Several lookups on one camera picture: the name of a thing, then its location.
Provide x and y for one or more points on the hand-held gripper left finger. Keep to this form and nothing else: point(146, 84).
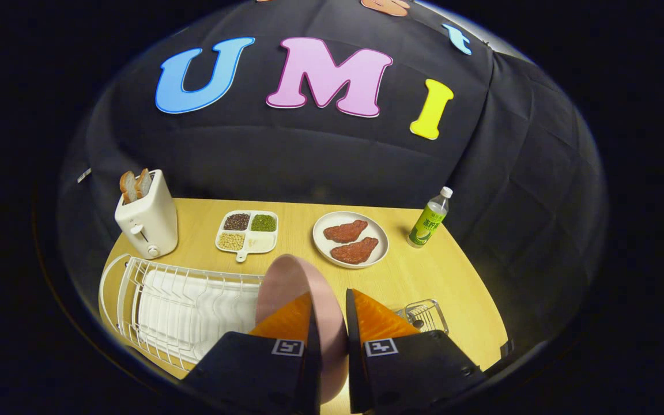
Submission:
point(314, 357)

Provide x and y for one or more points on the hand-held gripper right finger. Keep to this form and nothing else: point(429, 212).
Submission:
point(351, 357)

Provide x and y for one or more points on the pink plate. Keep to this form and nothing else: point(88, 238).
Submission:
point(291, 282)

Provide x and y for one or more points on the cream plate with meat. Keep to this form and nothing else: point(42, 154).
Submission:
point(320, 239)

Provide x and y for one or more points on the brown meat slice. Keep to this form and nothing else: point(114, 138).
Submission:
point(345, 231)
point(355, 251)

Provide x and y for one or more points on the white divided bean tray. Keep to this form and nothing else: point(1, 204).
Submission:
point(260, 243)

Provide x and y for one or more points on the green label drink bottle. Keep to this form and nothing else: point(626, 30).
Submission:
point(427, 225)

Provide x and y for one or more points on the black backdrop cloth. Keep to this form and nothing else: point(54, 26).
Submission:
point(309, 161)

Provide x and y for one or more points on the white toaster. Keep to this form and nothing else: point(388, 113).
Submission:
point(150, 225)

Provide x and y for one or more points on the toast bread slice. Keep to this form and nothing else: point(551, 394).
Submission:
point(128, 185)
point(144, 183)

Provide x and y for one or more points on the small silver clip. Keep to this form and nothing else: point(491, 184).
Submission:
point(84, 174)

